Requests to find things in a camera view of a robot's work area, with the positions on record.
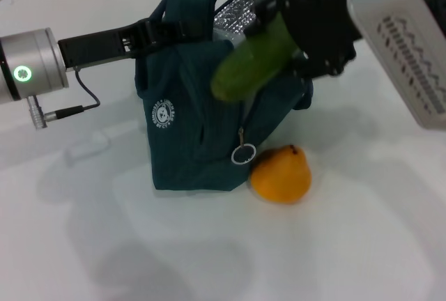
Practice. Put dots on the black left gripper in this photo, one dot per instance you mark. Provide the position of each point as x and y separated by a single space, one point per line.
97 48

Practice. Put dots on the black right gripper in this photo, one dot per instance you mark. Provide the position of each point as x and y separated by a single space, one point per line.
320 22

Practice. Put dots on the green cucumber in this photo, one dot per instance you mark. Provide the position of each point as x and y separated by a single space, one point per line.
254 60

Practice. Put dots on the dark teal insulated lunch bag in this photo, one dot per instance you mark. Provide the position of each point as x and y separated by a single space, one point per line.
195 133

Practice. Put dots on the orange yellow pear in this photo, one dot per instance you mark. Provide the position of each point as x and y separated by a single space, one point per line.
280 179

